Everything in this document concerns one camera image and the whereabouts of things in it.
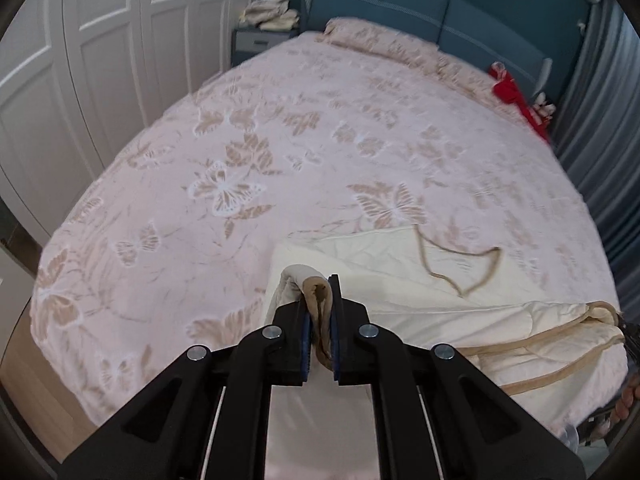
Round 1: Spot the cream quilted jacket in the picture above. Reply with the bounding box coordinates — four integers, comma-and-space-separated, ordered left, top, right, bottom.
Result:
262, 226, 628, 434

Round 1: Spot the pile of cream clothes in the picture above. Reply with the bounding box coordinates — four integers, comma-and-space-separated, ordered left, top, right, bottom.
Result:
239, 0, 299, 32

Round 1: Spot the person's right hand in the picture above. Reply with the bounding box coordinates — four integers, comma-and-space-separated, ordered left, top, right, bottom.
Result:
612, 373, 640, 424

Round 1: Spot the pink butterfly bedspread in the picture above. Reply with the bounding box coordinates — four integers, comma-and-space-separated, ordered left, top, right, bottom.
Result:
30, 32, 618, 425

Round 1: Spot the blue-grey curtain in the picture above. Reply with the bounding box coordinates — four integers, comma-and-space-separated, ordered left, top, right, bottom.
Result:
552, 0, 639, 318

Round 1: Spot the plush toy by curtain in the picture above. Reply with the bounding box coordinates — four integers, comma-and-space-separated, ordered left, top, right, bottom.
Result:
530, 91, 556, 127

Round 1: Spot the red garment on bed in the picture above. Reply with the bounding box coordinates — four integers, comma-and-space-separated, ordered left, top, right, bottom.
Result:
488, 62, 550, 143

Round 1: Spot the teal upholstered headboard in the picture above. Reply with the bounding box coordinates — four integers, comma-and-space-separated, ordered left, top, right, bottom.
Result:
302, 0, 553, 101

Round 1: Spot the pink patterned pillow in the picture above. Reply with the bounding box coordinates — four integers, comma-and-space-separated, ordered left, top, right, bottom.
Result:
317, 18, 525, 125

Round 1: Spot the dark blue nightstand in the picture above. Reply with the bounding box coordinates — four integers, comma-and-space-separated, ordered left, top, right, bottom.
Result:
231, 27, 299, 67

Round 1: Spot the white panelled wardrobe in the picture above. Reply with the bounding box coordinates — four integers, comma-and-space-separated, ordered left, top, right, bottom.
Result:
1, 0, 250, 244

